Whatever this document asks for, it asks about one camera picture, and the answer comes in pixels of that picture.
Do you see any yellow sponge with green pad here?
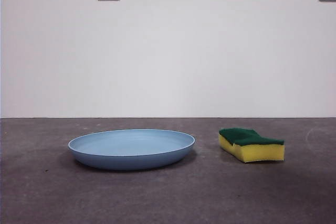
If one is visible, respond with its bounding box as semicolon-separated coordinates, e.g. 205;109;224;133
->
218;127;286;164

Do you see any blue round plate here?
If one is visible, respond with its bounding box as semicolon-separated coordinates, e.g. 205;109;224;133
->
68;129;196;170

